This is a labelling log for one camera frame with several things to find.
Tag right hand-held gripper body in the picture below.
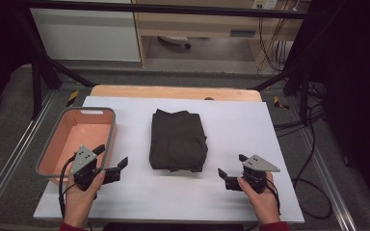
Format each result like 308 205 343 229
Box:
241 154 281 194

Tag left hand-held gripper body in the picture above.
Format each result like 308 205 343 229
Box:
69 144 107 192

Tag pink basket with grey rim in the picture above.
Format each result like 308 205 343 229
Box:
36 106 118 186

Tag dark clothing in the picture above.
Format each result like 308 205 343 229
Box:
148 108 209 173

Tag person's right hand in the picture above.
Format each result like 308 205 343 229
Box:
236 171 282 226

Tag person's left hand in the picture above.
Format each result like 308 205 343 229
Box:
63 169 107 229

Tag white board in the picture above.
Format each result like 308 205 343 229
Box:
33 95 305 224

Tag yellow and black tape piece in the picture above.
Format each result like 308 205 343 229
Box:
66 90 80 108
273 95 291 111

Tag wooden table edge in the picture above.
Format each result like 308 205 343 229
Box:
90 84 264 103

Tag white cabinet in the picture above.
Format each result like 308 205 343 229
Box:
30 0 142 63

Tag white chair base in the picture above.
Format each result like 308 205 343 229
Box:
157 35 193 50

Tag light wooden desk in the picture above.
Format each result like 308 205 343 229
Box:
131 0 304 70

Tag white power outlet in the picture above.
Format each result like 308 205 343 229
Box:
251 0 279 11

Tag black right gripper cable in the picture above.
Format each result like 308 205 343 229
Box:
264 177 282 216

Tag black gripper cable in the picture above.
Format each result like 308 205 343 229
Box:
58 153 79 219
264 177 282 216

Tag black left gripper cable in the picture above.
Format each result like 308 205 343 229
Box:
58 153 79 219

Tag black floor cables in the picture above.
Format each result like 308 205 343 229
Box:
273 81 334 221

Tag aluminium floor rail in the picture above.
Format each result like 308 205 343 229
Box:
0 90 58 219
301 127 358 231

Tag hanging cable bundle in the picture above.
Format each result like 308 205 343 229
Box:
257 0 300 72

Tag black metal frame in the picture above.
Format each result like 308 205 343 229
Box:
12 0 316 120

